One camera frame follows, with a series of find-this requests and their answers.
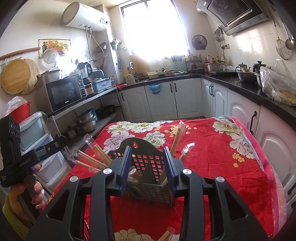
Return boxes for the red plastic basin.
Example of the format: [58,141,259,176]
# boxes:
[11,102,31,123]

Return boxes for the plastic bag on counter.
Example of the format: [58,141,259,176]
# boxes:
[260,59,295,106]

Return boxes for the hanging skimmer strainer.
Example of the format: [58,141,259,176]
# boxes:
[275,37,290,60]

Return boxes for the grey lidded storage box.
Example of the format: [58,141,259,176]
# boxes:
[92,77,112,93]

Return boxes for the steel stockpot on shelf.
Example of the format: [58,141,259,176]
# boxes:
[74,108,99,133]

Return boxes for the white water heater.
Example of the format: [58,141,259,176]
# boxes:
[60,1,110,32]

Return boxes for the black plastic utensil basket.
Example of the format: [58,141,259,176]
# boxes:
[108,138,174,206]

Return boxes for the plastic drawer tower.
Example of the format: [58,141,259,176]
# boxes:
[14,112,70,193]

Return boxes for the person's left hand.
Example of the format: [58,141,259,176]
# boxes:
[8,172,45,227]

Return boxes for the fruit picture on wall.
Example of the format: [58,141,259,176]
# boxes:
[38,39,71,59]

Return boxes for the hanging steel ladle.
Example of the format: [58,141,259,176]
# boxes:
[281,20,295,50]

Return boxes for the black range hood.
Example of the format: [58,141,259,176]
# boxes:
[197,0,268,36]

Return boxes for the black microwave oven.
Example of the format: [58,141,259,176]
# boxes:
[45,74,86,113]

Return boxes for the blender with black base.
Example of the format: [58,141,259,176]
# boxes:
[77,62,94,96]

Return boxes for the red floral tablecloth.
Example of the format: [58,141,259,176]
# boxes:
[43,116,287,241]

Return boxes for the small black wall fan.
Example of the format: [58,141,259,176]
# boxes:
[192,35,208,50]

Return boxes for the blue hanging bowl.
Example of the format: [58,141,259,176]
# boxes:
[148,83,161,94]

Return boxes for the black frying pan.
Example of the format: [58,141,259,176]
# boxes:
[95,105,121,118]

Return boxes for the steel bowl on counter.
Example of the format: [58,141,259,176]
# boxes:
[237,71,257,83]

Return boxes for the white lower kitchen cabinets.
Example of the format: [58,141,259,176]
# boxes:
[119,77,295,208]

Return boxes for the metal storage shelf rack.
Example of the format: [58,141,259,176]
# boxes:
[47,87,123,148]

